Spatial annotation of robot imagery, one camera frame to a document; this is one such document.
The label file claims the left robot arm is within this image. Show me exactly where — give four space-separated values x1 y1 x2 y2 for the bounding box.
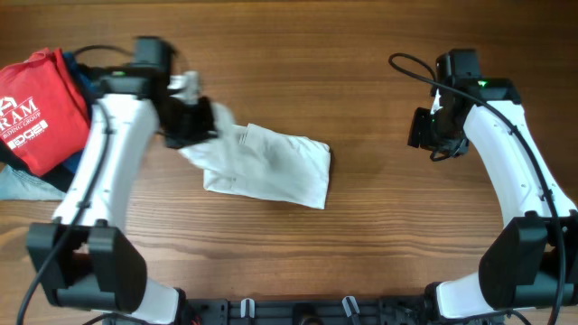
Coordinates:
26 36 218 324

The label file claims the light blue denim garment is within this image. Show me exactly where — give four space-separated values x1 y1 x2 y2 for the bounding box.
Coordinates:
1 165 65 201

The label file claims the blue folded t-shirt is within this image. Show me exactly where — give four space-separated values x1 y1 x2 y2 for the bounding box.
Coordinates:
62 51 96 173

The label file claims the red folded t-shirt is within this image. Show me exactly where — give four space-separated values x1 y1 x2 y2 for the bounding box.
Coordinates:
1 49 89 176

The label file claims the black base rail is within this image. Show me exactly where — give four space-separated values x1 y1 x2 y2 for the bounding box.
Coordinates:
102 295 505 325

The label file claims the black folded garment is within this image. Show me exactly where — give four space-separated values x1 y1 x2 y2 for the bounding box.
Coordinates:
0 63 98 193

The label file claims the white t-shirt black print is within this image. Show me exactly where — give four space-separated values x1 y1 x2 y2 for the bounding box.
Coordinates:
179 103 331 209

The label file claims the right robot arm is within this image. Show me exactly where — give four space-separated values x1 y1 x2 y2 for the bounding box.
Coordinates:
408 49 577 320

